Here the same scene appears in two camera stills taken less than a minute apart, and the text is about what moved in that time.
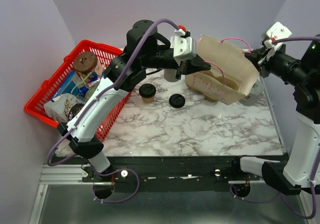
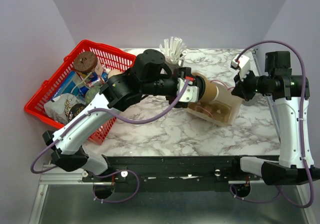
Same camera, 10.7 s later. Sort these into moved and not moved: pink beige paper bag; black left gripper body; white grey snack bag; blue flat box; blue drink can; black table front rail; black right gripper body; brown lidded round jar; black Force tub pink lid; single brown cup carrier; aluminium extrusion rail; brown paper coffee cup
Moved: black right gripper body; pink beige paper bag; black left gripper body; brown paper coffee cup; single brown cup carrier
Not moved: blue flat box; brown lidded round jar; white grey snack bag; black table front rail; black Force tub pink lid; aluminium extrusion rail; blue drink can
